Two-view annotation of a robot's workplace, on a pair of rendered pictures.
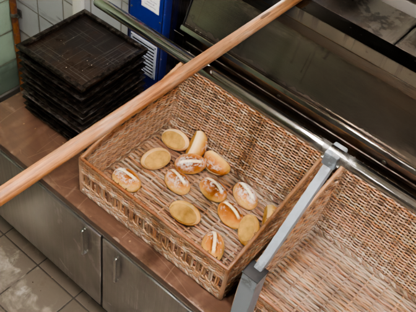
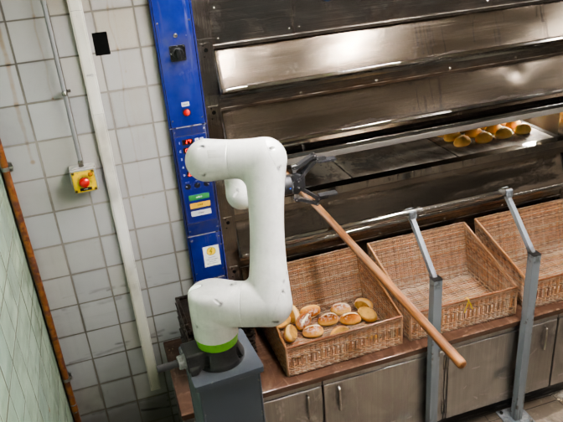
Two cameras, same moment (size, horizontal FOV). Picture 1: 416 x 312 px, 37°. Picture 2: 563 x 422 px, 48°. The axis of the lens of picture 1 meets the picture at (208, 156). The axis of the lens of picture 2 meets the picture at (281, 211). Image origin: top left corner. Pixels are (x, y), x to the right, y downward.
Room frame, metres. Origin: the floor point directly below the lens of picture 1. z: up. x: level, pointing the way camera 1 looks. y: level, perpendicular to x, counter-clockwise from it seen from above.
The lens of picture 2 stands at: (-0.28, 1.91, 2.39)
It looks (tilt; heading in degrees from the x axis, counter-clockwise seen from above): 26 degrees down; 312
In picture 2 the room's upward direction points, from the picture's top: 5 degrees counter-clockwise
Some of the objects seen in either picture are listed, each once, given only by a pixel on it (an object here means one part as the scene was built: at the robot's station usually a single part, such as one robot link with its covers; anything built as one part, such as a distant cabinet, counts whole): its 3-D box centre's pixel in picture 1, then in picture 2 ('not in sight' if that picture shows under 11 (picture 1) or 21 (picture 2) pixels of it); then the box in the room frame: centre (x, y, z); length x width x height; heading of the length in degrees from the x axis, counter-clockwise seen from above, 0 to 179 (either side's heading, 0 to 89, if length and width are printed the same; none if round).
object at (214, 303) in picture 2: not in sight; (217, 312); (0.89, 0.93, 1.36); 0.16 x 0.13 x 0.19; 35
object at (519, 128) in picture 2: not in sight; (466, 120); (1.20, -1.35, 1.21); 0.61 x 0.48 x 0.06; 148
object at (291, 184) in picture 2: not in sight; (292, 183); (1.08, 0.33, 1.49); 0.09 x 0.07 x 0.08; 58
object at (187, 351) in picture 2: not in sight; (200, 353); (0.92, 0.98, 1.23); 0.26 x 0.15 x 0.06; 62
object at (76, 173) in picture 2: not in sight; (84, 178); (1.90, 0.66, 1.46); 0.10 x 0.07 x 0.10; 58
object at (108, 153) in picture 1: (203, 168); (324, 306); (1.22, 0.01, 0.72); 0.56 x 0.49 x 0.28; 59
